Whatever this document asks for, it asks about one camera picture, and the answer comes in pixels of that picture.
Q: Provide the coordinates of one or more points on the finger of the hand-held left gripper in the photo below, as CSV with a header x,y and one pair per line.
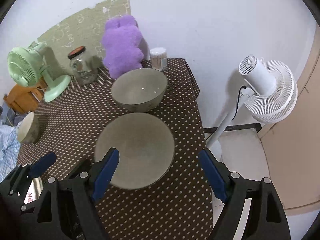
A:
x,y
41,166
23,208

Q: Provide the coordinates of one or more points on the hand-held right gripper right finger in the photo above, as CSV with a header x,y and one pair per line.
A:
x,y
215,177

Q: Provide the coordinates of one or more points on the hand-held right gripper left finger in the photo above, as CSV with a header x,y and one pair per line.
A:
x,y
105,175

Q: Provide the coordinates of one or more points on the pink-flower deep plate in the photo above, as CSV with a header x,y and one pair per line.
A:
x,y
35,187

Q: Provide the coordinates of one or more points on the grey-green ceramic bowl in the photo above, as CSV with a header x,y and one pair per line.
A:
x,y
26,128
140,87
135,140

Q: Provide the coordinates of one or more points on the blue checked printed blanket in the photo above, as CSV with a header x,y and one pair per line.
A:
x,y
7,142

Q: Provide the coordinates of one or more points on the grey cloth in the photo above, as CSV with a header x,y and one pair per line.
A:
x,y
18,118

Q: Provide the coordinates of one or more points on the brown polka-dot tablecloth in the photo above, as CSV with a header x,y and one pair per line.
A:
x,y
75,120

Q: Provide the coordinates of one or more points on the beige door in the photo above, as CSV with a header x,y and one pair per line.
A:
x,y
300,142

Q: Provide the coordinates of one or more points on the green desk fan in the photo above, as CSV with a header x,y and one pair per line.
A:
x,y
22,67

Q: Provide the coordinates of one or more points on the glass jar with lid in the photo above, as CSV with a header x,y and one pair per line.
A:
x,y
82,67

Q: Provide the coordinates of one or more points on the white standing fan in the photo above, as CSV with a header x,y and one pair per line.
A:
x,y
260,77

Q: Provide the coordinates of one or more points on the clear toothpick container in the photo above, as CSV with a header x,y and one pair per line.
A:
x,y
158,60

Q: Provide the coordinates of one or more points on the purple plush toy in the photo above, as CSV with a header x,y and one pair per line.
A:
x,y
122,47

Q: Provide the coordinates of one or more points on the green patterned wall sheet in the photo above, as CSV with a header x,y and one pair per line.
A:
x,y
75,27

